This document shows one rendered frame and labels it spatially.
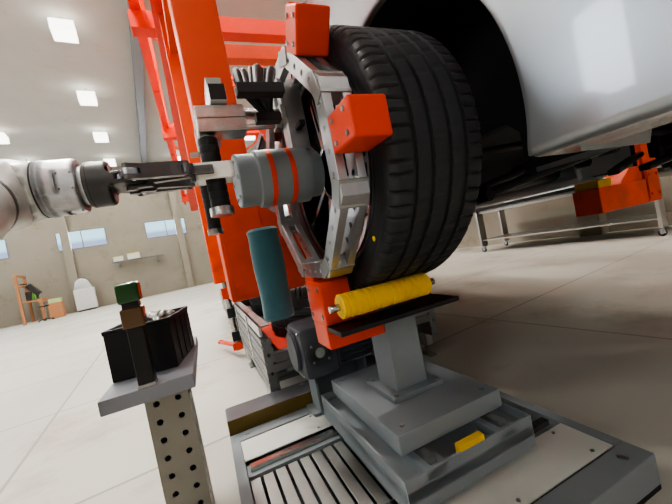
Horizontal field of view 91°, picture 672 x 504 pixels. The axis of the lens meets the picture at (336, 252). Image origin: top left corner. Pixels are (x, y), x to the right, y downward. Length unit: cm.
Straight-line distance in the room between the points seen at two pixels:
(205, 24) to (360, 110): 105
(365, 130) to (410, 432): 63
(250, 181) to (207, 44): 80
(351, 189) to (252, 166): 27
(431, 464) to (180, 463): 62
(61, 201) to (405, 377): 83
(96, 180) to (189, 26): 98
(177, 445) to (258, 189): 68
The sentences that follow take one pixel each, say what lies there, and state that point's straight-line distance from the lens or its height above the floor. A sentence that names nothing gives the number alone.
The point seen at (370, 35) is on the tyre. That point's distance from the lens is 81.
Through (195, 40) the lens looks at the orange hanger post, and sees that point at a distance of 151.
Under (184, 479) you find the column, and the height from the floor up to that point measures 14.
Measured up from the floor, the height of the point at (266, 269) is 62.
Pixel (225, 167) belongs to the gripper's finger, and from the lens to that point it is 66.
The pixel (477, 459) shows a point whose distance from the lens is 90.
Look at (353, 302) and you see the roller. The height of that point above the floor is 52.
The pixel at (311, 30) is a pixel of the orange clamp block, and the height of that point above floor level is 109.
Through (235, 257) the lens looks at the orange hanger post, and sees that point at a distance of 126.
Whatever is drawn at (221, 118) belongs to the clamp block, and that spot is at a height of 92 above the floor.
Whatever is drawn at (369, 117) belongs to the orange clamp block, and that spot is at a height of 84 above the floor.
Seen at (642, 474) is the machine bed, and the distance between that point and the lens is 105.
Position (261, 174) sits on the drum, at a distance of 80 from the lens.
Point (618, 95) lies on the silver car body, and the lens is 67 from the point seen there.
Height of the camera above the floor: 65
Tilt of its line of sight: 1 degrees down
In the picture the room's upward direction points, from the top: 11 degrees counter-clockwise
